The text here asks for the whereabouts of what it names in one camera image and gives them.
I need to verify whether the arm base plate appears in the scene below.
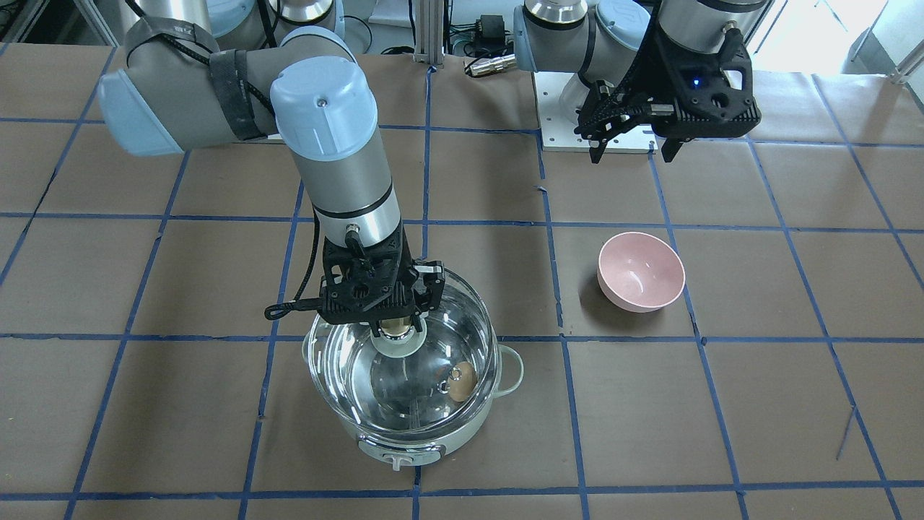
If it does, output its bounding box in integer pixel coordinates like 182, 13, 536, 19
536, 72, 658, 153

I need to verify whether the aluminium frame post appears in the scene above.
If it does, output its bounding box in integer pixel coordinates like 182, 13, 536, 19
409, 1, 448, 69

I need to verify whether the glass pot lid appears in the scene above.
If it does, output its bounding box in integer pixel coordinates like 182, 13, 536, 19
307, 267, 500, 434

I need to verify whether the beige egg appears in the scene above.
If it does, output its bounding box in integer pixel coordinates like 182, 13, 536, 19
448, 361, 478, 404

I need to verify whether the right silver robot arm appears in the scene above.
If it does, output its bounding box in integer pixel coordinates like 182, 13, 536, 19
98, 2, 443, 337

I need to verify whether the pink bowl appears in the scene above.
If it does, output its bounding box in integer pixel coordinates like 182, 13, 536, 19
596, 233, 686, 313

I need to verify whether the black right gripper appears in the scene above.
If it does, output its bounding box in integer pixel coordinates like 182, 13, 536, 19
319, 224, 445, 325

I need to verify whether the black power adapter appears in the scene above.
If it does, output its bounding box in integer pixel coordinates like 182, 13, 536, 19
474, 14, 506, 47

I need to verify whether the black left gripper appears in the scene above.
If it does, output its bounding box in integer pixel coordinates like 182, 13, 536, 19
574, 27, 762, 165

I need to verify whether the pale green cooking pot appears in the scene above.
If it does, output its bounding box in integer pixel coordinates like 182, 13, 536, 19
302, 271, 524, 472

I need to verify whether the brown paper table mat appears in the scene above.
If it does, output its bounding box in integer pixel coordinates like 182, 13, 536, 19
1, 44, 923, 519

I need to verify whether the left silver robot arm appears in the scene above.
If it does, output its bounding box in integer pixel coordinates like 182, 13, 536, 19
513, 1, 771, 163

